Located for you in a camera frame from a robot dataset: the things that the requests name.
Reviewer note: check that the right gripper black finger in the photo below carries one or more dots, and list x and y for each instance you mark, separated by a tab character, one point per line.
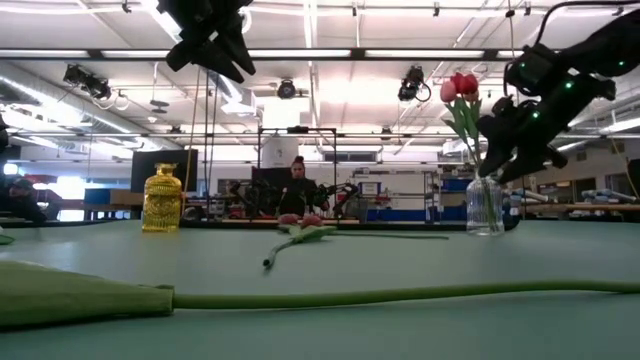
535	162
495	157

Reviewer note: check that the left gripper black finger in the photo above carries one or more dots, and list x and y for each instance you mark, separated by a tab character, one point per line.
237	60
190	52

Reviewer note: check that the pink tulip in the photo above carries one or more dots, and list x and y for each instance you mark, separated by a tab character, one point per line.
448	91
288	218

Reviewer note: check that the black background robot arm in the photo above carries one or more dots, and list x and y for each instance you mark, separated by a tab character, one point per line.
340	195
255	197

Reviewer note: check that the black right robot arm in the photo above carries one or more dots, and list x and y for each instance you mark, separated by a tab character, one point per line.
600	50

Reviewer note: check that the clear glass vase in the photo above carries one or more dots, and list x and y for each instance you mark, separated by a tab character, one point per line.
484	207

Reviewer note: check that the yellow glass vase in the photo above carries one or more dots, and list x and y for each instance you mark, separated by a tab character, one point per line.
162	197

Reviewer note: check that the long wooden workbench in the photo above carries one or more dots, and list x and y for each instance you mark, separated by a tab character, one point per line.
575	206

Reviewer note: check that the blue cabinet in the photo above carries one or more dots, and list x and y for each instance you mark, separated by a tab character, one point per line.
410	215

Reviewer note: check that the black monitor screen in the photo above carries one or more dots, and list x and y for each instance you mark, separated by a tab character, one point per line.
150	170

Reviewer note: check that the person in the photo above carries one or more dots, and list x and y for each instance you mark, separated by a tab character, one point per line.
20	202
298	192

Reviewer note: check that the dark red tulip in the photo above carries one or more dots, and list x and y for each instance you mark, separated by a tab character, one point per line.
312	220

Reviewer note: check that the near green flower stem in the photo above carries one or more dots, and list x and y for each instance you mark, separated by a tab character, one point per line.
75	295

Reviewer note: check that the black overhead camera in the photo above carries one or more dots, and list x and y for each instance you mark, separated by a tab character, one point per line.
286	89

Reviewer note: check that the black ceiling-mounted camera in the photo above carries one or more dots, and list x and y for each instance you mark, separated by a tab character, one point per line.
87	81
412	82

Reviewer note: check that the black overhead frame beam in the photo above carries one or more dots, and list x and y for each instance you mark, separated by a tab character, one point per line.
360	53

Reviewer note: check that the grey ceiling duct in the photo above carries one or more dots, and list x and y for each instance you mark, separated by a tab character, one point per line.
60	100

